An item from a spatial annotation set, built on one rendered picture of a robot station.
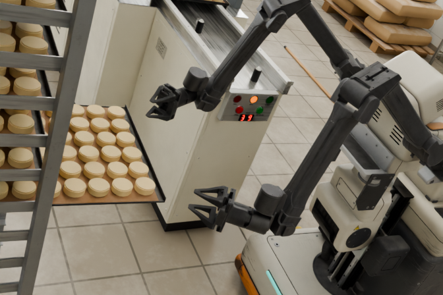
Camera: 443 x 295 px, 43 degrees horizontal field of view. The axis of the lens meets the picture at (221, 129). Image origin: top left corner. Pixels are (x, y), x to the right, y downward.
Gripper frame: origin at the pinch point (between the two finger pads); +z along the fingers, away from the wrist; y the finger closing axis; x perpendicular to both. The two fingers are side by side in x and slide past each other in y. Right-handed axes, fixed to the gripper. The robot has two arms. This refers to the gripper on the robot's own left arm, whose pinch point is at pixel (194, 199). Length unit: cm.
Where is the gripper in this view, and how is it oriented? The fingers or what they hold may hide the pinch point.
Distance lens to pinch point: 142.2
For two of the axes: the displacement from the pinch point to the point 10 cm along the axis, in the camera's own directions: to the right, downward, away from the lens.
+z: -9.4, -3.3, -0.6
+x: -1.3, 5.2, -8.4
